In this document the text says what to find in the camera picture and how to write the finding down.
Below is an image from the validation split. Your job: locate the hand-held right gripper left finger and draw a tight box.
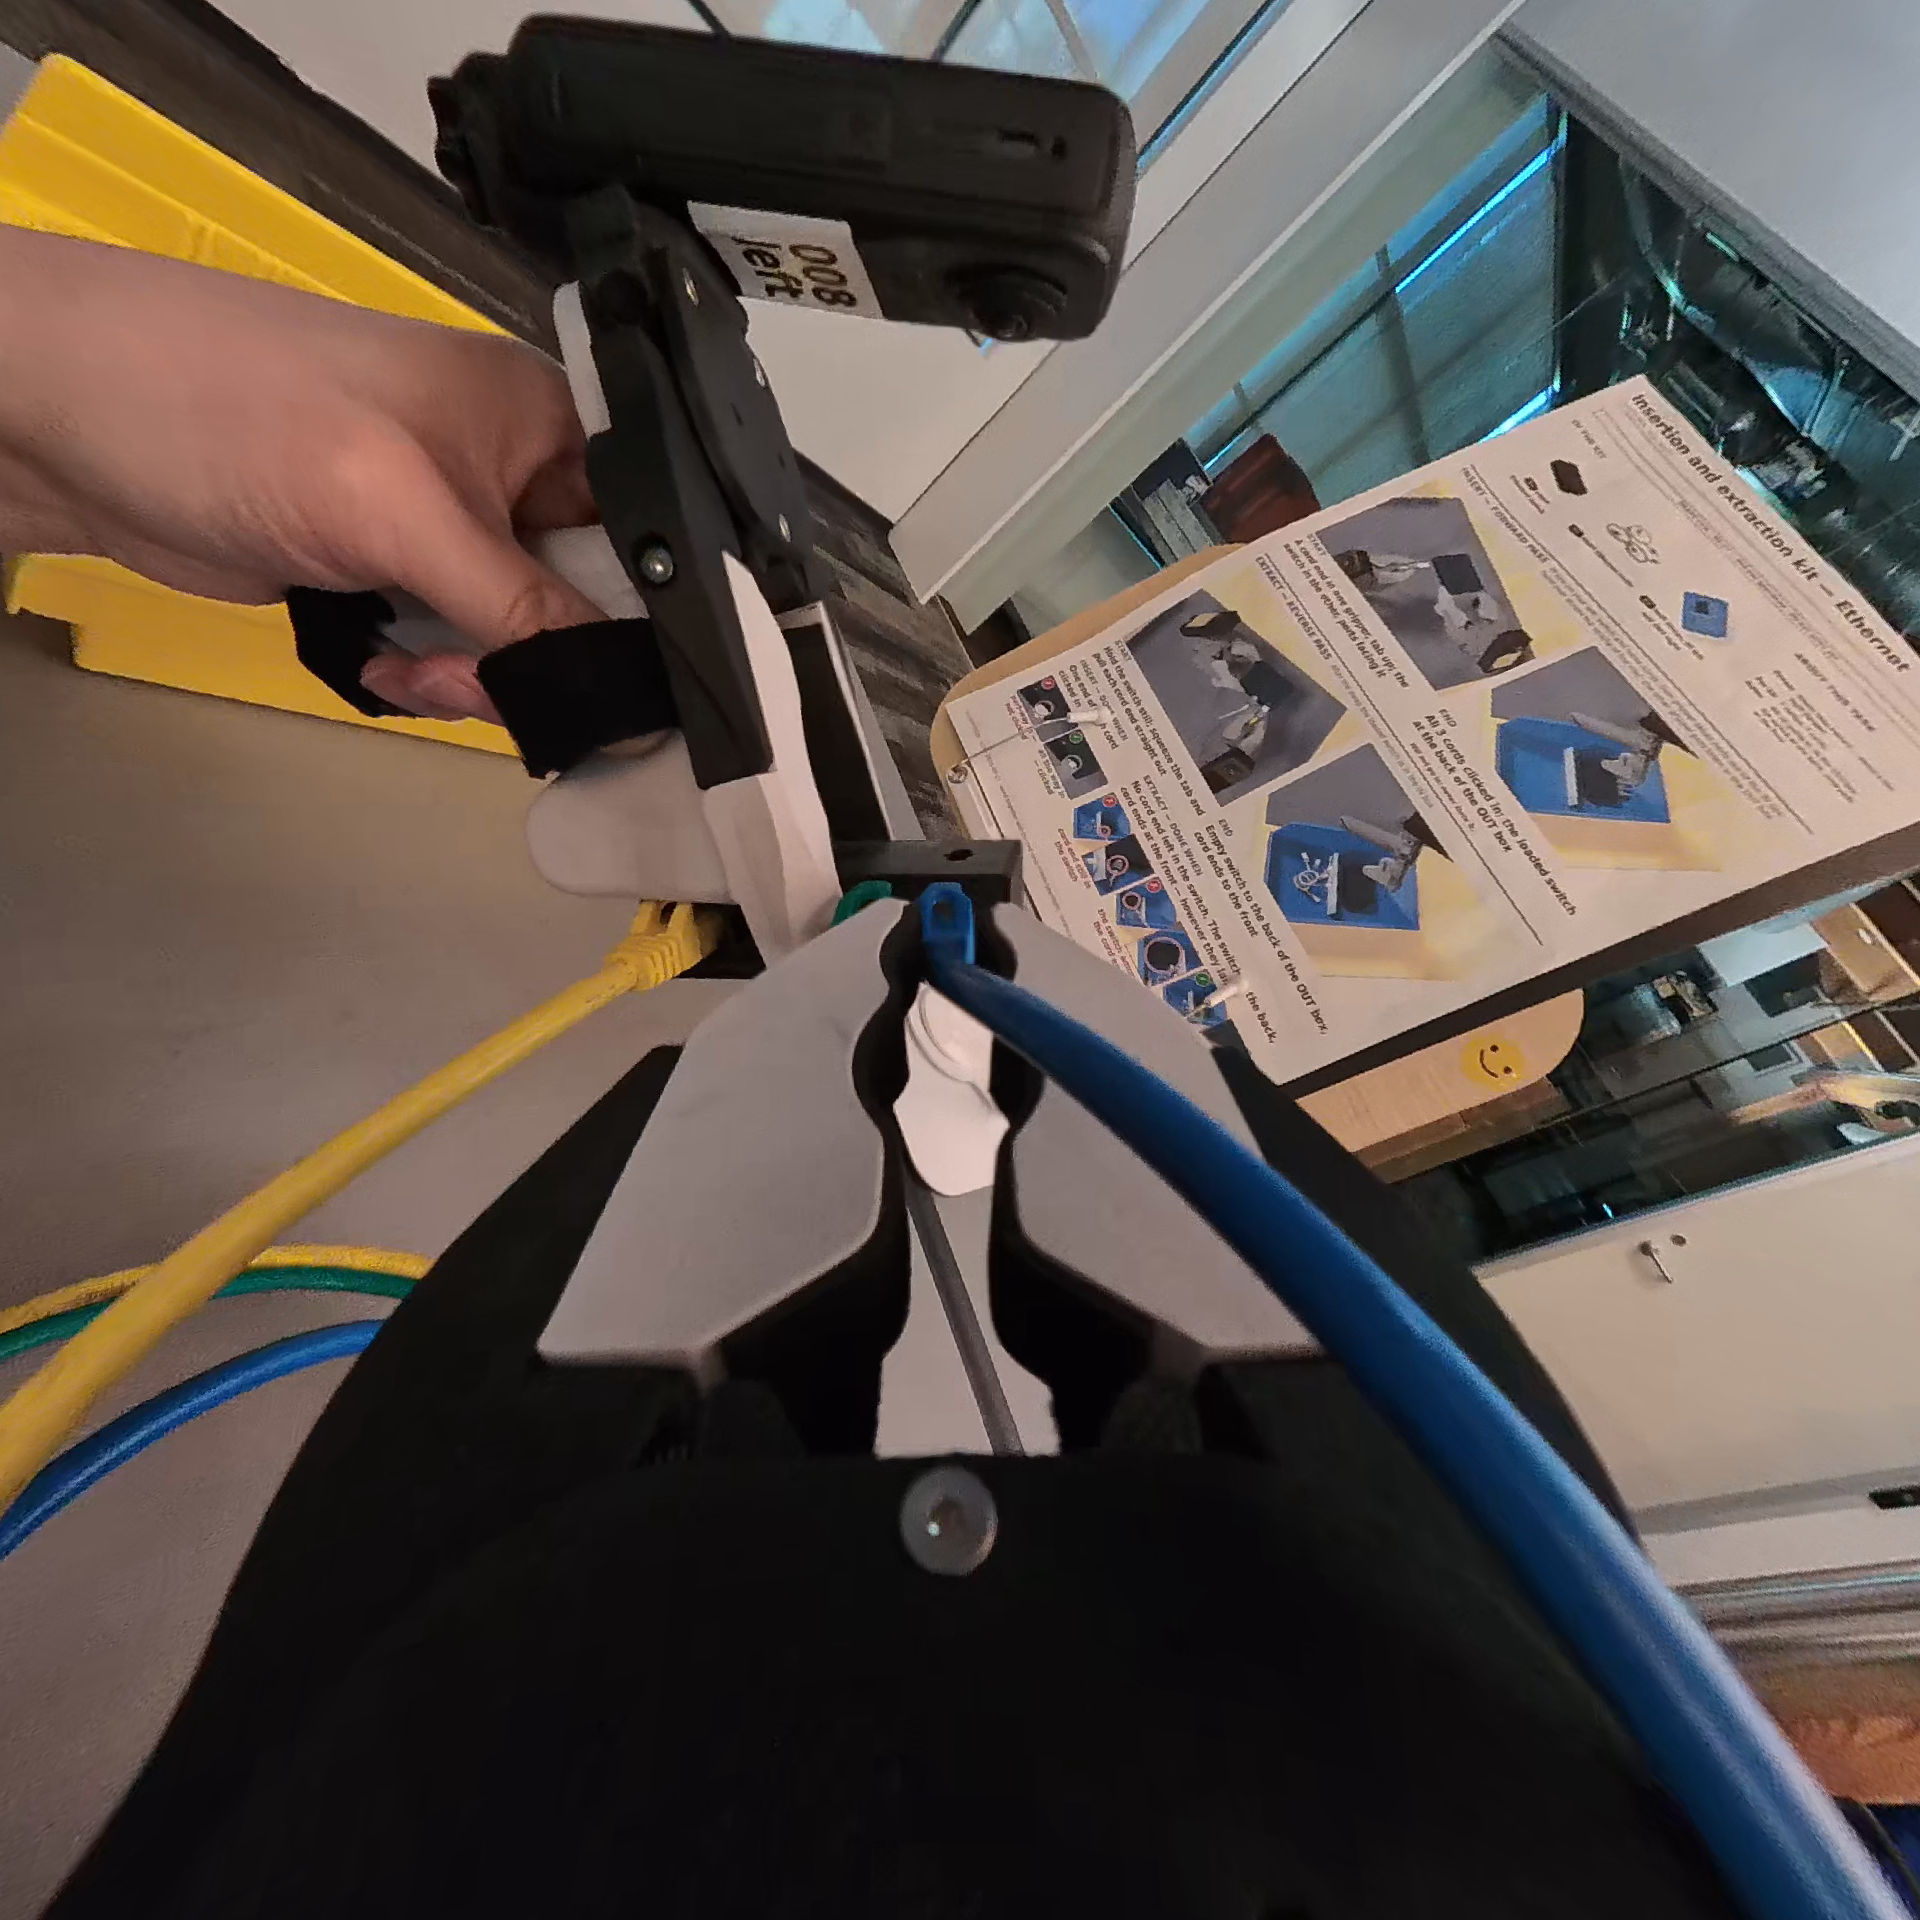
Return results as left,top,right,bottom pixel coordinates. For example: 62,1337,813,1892
534,901,920,1364

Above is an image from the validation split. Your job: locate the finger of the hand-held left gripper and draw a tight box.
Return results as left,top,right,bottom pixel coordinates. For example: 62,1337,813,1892
702,550,845,968
892,996,1010,1197

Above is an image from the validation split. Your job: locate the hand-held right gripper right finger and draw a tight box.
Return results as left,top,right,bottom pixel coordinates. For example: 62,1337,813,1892
983,908,1328,1360

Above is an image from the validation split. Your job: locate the green ethernet cable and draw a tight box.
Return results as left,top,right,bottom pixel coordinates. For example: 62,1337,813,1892
0,883,905,1360

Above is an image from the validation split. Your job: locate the black network switch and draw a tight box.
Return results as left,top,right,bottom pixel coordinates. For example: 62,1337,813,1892
673,603,1023,985

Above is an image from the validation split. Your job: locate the blue ethernet cable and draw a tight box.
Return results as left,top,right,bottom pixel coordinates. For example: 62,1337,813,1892
0,883,1906,1920

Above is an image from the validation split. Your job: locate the yellow ethernet cable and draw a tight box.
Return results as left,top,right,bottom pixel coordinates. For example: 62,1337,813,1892
0,901,711,1502

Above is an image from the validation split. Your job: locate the person's left hand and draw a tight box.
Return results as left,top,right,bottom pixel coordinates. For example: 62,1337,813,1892
141,247,653,725

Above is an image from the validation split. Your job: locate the white door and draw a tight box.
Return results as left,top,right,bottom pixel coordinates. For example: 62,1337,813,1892
1476,1131,1920,1576

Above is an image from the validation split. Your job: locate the printed instruction sheet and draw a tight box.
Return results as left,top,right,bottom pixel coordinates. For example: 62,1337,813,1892
943,367,1920,1088

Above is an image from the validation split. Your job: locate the yellow plastic bin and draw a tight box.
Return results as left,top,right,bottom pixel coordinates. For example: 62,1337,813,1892
0,53,577,760

